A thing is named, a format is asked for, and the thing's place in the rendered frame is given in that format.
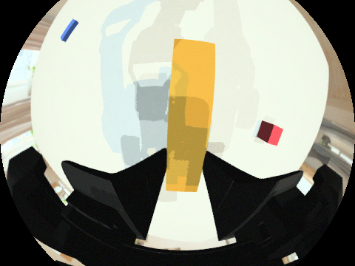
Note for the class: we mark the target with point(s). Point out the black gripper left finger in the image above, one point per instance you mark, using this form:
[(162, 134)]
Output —
[(133, 192)]

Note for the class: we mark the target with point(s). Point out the blue rectangular block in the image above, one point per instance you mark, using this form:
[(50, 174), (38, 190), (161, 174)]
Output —
[(69, 30)]

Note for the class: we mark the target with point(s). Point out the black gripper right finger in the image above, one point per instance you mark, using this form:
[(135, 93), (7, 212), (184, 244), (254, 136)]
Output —
[(236, 196)]

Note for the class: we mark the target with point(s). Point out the small pink cube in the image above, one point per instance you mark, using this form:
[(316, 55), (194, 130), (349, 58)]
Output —
[(269, 133)]

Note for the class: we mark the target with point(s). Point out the yellow bar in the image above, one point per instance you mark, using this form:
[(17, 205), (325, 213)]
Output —
[(190, 108)]

